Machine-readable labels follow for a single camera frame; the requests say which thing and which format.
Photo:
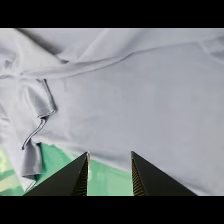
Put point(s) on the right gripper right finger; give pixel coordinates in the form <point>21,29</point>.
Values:
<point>153,180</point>

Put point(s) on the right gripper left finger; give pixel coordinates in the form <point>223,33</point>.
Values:
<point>68,181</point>

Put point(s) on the pale lilac T-shirt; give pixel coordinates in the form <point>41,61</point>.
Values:
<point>133,100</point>

